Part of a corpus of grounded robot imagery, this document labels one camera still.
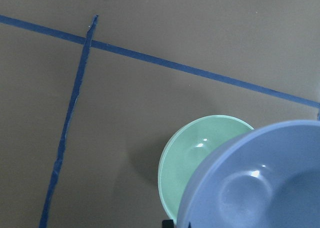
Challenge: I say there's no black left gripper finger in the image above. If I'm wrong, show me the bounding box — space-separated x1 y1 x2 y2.
161 220 174 228

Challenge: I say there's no blue bowl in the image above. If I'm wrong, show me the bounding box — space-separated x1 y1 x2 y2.
176 120 320 228

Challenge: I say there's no green bowl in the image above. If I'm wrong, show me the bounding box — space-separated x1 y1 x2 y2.
157 115 255 225

